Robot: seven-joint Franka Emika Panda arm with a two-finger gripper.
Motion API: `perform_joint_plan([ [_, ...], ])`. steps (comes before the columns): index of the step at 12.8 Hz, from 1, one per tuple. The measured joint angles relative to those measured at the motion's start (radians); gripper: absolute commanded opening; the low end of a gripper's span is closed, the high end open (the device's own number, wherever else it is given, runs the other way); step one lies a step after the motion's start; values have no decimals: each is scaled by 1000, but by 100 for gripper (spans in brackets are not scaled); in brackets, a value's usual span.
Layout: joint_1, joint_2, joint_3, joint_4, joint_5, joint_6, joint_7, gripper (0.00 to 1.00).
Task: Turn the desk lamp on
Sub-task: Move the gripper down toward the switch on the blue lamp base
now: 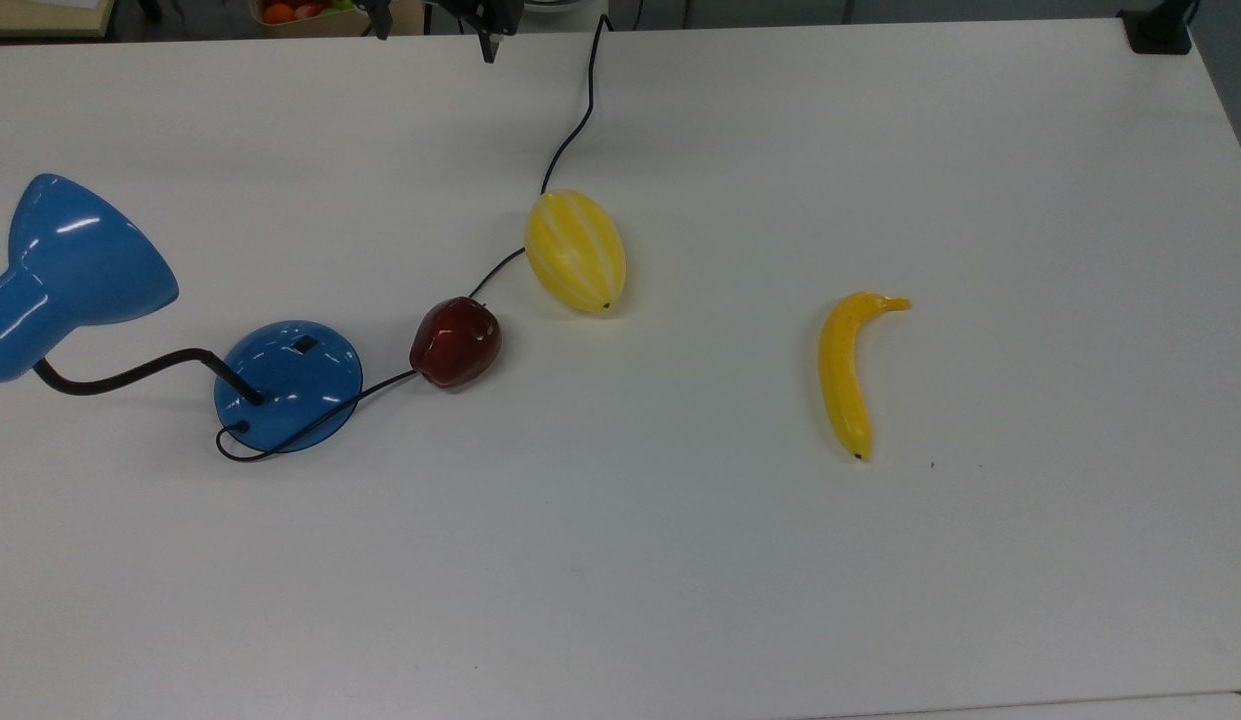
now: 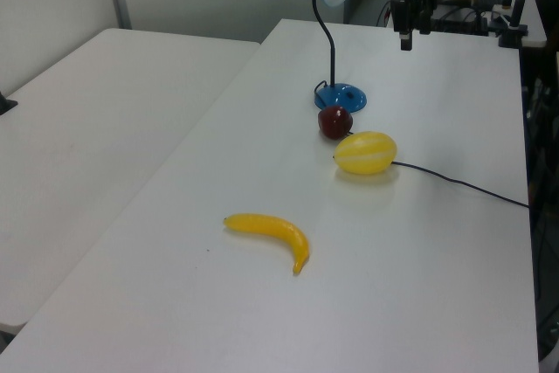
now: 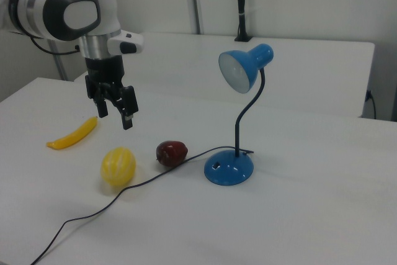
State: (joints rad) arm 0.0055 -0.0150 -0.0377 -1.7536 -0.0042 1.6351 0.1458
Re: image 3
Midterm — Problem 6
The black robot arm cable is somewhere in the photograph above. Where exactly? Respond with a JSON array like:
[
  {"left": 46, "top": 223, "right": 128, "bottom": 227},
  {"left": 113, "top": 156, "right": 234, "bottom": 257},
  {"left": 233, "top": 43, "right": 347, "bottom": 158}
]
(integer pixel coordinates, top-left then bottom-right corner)
[{"left": 0, "top": 0, "right": 80, "bottom": 56}]

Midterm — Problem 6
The blue gooseneck desk lamp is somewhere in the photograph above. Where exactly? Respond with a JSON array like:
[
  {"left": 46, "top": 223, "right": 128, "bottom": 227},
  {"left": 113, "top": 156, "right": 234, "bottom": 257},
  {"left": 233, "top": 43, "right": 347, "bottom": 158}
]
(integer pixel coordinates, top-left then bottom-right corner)
[{"left": 203, "top": 43, "right": 275, "bottom": 187}]

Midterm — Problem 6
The grey slanted frame post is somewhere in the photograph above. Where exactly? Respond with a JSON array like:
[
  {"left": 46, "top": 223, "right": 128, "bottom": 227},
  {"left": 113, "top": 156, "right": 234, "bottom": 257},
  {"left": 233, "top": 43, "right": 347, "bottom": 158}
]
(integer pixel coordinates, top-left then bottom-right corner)
[{"left": 49, "top": 40, "right": 69, "bottom": 81}]

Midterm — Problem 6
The black lamp power cable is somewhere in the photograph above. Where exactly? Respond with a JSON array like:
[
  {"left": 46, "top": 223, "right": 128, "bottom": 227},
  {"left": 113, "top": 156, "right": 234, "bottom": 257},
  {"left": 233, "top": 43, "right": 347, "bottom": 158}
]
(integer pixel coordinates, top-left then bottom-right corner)
[{"left": 30, "top": 145, "right": 256, "bottom": 265}]

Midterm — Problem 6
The dark red toy apple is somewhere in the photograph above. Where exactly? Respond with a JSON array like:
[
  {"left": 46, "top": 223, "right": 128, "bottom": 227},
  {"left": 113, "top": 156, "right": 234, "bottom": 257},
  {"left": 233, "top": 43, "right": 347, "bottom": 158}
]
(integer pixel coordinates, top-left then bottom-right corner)
[{"left": 155, "top": 140, "right": 189, "bottom": 168}]

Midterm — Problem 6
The yellow toy banana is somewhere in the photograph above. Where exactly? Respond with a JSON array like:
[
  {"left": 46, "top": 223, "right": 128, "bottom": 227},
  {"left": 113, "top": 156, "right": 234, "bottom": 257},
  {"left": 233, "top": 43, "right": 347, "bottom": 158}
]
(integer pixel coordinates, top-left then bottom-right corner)
[{"left": 46, "top": 116, "right": 99, "bottom": 151}]

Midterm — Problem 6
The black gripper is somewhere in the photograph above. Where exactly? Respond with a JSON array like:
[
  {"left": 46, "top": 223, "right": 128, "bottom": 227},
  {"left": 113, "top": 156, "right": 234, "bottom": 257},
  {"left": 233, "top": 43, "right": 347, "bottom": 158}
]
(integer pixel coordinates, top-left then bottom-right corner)
[{"left": 84, "top": 55, "right": 139, "bottom": 131}]

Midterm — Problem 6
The black wall plug with cable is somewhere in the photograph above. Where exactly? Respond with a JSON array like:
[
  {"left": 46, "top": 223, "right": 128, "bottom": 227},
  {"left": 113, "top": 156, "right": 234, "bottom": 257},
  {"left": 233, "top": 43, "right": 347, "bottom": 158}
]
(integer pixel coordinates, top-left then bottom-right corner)
[{"left": 365, "top": 89, "right": 378, "bottom": 120}]

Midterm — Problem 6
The yellow striped toy melon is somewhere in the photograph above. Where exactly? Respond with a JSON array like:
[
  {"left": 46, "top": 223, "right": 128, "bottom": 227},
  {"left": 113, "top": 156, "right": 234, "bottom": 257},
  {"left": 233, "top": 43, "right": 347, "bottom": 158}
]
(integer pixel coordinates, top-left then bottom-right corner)
[{"left": 100, "top": 146, "right": 137, "bottom": 187}]

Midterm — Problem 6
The black clamped pole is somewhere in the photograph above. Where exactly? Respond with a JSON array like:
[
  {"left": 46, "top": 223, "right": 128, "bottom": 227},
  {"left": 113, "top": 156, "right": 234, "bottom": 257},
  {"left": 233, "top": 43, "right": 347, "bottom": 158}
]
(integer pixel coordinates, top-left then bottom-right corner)
[{"left": 234, "top": 0, "right": 253, "bottom": 43}]

